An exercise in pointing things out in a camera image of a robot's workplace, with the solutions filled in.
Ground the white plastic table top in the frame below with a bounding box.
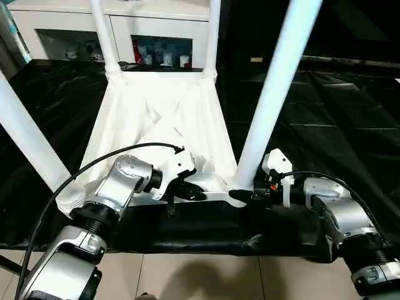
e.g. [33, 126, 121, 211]
[55, 67, 251, 219]

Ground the white plastic table leg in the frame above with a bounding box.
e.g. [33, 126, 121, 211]
[202, 0, 222, 79]
[89, 0, 123, 74]
[230, 0, 323, 191]
[0, 70, 84, 216]

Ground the black mat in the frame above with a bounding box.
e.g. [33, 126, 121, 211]
[0, 54, 400, 262]

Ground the black pole with tan tip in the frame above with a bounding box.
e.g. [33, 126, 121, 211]
[249, 55, 400, 68]

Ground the white cabinet with glass doors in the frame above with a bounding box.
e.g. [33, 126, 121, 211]
[7, 0, 211, 68]

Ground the black backdrop cloth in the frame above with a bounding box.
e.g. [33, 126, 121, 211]
[207, 0, 400, 63]

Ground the teal white striped pole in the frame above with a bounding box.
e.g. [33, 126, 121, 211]
[0, 4, 32, 62]

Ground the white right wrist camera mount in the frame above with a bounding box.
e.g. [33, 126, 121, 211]
[261, 148, 295, 208]

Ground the black folding table frame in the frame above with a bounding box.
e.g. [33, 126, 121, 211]
[0, 254, 26, 276]

